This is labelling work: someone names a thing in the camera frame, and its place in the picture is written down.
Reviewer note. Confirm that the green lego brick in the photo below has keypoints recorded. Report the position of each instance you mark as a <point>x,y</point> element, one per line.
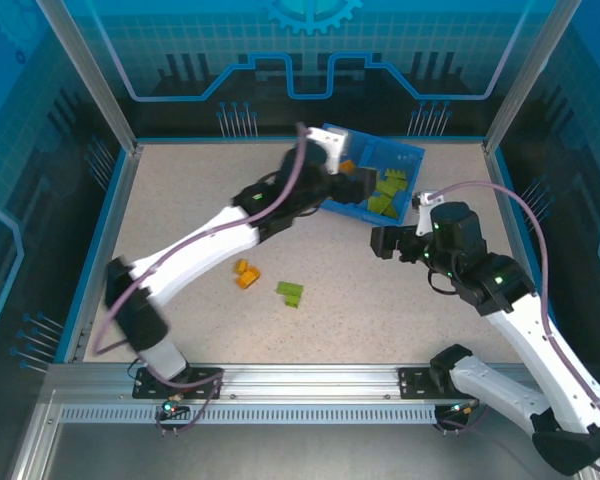
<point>392,211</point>
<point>293,300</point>
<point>378,204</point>
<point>289,288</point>
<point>391,187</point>
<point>396,174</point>

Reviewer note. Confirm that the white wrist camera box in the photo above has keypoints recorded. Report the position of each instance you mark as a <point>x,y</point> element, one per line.
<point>330,145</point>
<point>423,215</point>

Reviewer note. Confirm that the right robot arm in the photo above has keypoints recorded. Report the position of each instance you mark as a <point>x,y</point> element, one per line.
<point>530,345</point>

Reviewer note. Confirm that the orange lego brick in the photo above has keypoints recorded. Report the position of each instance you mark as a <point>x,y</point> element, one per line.
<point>241,265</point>
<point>346,166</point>
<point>248,278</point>

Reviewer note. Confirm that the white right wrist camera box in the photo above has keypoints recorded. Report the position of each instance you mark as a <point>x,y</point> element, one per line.
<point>423,215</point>

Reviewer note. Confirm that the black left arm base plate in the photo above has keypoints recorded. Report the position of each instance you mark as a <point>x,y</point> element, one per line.
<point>145,386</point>

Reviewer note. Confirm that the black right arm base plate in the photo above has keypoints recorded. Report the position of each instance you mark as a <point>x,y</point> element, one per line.
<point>415,382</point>

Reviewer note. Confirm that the aluminium mounting rail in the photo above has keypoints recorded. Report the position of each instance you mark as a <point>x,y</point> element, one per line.
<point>310,382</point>

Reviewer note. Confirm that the aluminium frame post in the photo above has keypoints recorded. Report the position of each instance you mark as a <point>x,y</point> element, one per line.
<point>527,75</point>
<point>96,75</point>

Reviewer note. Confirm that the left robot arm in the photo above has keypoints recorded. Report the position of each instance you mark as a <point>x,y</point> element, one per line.
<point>195,250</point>

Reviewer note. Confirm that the blue two-compartment plastic bin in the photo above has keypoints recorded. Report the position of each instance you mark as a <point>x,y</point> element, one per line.
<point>402,157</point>

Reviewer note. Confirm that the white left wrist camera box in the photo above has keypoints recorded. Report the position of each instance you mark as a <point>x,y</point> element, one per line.
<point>330,145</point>

